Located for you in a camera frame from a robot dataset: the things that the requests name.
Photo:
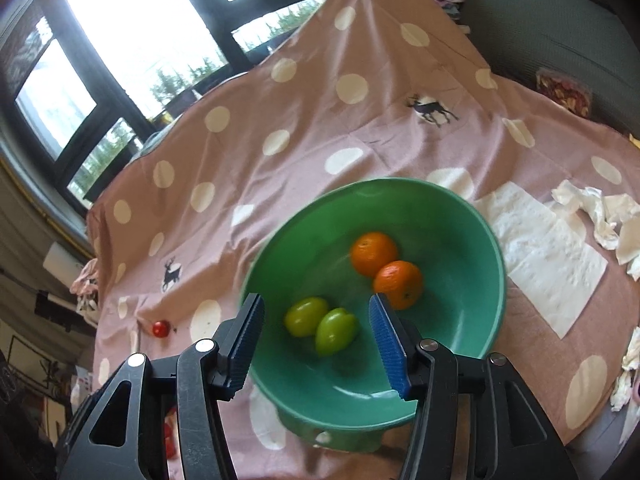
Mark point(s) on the striped pink cloth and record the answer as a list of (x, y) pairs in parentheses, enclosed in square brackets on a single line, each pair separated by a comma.
[(87, 287)]

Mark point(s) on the red cherry tomato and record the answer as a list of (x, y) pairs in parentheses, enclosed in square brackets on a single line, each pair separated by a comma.
[(170, 435), (160, 329)]

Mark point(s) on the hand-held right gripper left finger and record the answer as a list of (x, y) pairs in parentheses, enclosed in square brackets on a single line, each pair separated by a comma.
[(245, 347)]

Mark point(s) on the grey-green sofa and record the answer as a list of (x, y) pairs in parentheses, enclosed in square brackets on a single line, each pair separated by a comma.
[(550, 30)]

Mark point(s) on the orange mandarin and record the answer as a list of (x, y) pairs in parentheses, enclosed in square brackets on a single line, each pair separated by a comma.
[(374, 254), (399, 285)]

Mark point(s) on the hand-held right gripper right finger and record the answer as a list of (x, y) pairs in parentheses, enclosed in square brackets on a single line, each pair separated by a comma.
[(387, 352)]

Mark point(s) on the green plastic bowl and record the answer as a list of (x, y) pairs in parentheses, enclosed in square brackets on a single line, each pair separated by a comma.
[(450, 270)]

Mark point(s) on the clear snack bag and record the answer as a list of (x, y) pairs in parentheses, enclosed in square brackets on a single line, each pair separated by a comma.
[(562, 91)]

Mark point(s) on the crumpled white tissue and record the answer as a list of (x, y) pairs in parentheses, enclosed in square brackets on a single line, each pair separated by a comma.
[(600, 215), (625, 375)]

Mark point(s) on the green jujube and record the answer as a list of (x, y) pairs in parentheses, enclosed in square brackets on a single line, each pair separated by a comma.
[(305, 316), (336, 332)]

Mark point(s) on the black-framed window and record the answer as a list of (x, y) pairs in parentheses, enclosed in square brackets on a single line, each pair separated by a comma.
[(150, 35)]

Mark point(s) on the pink polka-dot blanket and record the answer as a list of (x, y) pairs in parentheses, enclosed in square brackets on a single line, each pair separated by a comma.
[(325, 125)]

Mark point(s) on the flat white paper towel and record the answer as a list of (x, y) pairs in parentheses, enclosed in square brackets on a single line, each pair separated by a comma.
[(550, 265)]

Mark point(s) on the white box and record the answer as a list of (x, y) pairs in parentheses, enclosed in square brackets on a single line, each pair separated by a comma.
[(62, 261)]

